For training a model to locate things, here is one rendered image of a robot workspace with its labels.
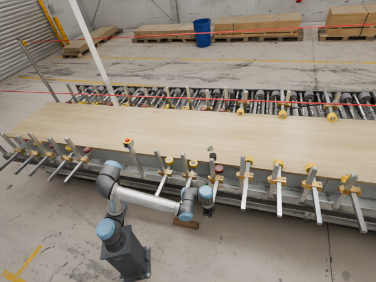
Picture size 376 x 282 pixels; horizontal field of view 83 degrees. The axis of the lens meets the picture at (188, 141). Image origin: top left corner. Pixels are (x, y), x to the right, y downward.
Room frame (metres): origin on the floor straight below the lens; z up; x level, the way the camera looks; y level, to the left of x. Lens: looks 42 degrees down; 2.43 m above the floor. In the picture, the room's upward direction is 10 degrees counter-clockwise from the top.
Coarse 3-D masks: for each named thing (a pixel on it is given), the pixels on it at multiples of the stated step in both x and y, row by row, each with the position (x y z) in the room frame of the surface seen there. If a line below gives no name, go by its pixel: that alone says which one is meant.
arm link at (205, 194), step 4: (200, 188) 0.86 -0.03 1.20; (204, 188) 0.86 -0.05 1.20; (208, 188) 0.86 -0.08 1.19; (200, 192) 0.83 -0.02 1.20; (204, 192) 0.82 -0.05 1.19; (208, 192) 0.82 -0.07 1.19; (212, 192) 0.82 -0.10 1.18; (200, 196) 0.82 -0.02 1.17; (204, 196) 0.80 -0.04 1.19; (208, 196) 0.80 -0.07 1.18; (212, 196) 0.81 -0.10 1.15; (200, 200) 0.81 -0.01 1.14; (204, 200) 0.80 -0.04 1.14; (208, 200) 0.80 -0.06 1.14; (212, 200) 0.81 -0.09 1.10; (204, 204) 0.80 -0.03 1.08; (208, 204) 0.80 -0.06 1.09
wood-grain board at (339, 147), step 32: (32, 128) 2.50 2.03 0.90; (64, 128) 2.36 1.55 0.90; (96, 128) 2.23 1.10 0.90; (128, 128) 2.10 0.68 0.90; (160, 128) 1.99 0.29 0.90; (192, 128) 1.88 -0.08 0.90; (224, 128) 1.78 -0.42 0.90; (256, 128) 1.69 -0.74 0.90; (288, 128) 1.60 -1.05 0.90; (320, 128) 1.52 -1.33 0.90; (352, 128) 1.44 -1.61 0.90; (224, 160) 1.33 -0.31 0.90; (256, 160) 1.26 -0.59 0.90; (288, 160) 1.20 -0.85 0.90; (320, 160) 1.13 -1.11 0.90; (352, 160) 1.07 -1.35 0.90
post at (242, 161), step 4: (244, 156) 1.09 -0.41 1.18; (244, 160) 1.07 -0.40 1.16; (240, 164) 1.08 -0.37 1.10; (244, 164) 1.07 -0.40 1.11; (240, 168) 1.08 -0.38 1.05; (244, 168) 1.07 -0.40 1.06; (240, 172) 1.08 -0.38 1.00; (244, 172) 1.08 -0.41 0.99; (240, 180) 1.08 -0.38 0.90; (240, 184) 1.08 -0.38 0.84; (240, 188) 1.08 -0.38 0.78
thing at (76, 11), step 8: (72, 0) 2.67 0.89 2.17; (72, 8) 2.69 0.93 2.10; (80, 16) 2.68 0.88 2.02; (80, 24) 2.68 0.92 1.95; (88, 32) 2.71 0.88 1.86; (88, 40) 2.68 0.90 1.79; (96, 56) 2.68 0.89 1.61; (104, 72) 2.69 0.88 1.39; (104, 80) 2.68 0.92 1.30; (112, 96) 2.67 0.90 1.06
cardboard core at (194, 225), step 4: (176, 220) 1.26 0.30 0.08; (180, 220) 1.25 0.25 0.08; (176, 224) 1.23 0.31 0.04; (180, 224) 1.21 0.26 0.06; (184, 224) 1.20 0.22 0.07; (188, 224) 1.19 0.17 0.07; (192, 224) 1.18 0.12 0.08; (196, 224) 1.17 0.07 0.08; (192, 228) 1.16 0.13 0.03; (196, 228) 1.14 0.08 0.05
